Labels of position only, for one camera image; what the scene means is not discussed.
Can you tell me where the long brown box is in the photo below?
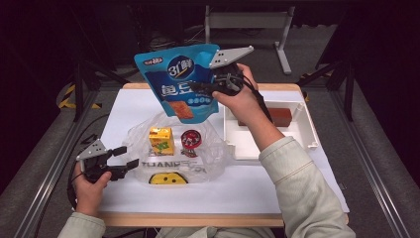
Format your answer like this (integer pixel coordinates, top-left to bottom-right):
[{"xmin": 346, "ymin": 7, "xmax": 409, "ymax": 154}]
[{"xmin": 237, "ymin": 107, "xmax": 293, "ymax": 128}]

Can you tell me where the brown candy jar red lid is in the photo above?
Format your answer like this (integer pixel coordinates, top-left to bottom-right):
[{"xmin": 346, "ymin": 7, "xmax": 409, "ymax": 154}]
[{"xmin": 180, "ymin": 129, "xmax": 203, "ymax": 158}]

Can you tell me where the clear plastic bag yellow smiley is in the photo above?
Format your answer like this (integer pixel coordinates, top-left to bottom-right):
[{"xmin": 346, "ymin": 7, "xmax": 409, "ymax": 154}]
[{"xmin": 127, "ymin": 111, "xmax": 232, "ymax": 185}]

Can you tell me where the blue snack pouch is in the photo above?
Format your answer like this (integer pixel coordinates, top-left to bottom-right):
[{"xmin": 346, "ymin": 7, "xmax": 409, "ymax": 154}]
[{"xmin": 133, "ymin": 43, "xmax": 222, "ymax": 125}]

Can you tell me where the aluminium rail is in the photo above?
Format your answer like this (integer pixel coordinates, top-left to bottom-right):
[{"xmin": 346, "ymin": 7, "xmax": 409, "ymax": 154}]
[
  {"xmin": 13, "ymin": 88, "xmax": 100, "ymax": 238},
  {"xmin": 330, "ymin": 88, "xmax": 414, "ymax": 238}
]

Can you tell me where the grey metal stand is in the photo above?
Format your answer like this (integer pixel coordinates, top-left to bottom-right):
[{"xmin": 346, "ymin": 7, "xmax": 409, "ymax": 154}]
[{"xmin": 204, "ymin": 4, "xmax": 296, "ymax": 75}]

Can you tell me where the person's right hand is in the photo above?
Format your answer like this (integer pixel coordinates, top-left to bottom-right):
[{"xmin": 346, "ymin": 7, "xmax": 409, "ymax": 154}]
[{"xmin": 212, "ymin": 62, "xmax": 265, "ymax": 127}]

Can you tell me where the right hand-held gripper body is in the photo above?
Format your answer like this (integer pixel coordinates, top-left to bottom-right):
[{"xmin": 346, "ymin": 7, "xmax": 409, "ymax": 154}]
[{"xmin": 209, "ymin": 45, "xmax": 255, "ymax": 97}]

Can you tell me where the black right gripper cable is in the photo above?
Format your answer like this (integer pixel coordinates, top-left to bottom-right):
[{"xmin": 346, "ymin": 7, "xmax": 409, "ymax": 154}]
[{"xmin": 241, "ymin": 72, "xmax": 274, "ymax": 124}]

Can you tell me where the white plastic bin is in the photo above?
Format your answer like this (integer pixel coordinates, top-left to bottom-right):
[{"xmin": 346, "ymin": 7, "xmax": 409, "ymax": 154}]
[{"xmin": 222, "ymin": 99, "xmax": 320, "ymax": 162}]

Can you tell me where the person's left hand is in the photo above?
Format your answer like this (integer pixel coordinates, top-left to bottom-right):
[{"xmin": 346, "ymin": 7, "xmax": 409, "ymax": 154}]
[{"xmin": 72, "ymin": 162, "xmax": 113, "ymax": 217}]

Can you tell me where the yellow drink carton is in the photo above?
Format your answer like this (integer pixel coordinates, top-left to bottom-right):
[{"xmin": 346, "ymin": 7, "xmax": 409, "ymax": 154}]
[{"xmin": 148, "ymin": 127, "xmax": 175, "ymax": 157}]

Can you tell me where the black tripod stand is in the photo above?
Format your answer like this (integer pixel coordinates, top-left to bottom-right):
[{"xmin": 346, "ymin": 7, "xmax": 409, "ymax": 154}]
[
  {"xmin": 70, "ymin": 59, "xmax": 130, "ymax": 122},
  {"xmin": 296, "ymin": 49, "xmax": 356, "ymax": 122}
]

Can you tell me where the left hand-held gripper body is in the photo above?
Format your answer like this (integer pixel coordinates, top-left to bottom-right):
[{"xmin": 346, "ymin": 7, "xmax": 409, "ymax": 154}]
[{"xmin": 76, "ymin": 138, "xmax": 117, "ymax": 183}]

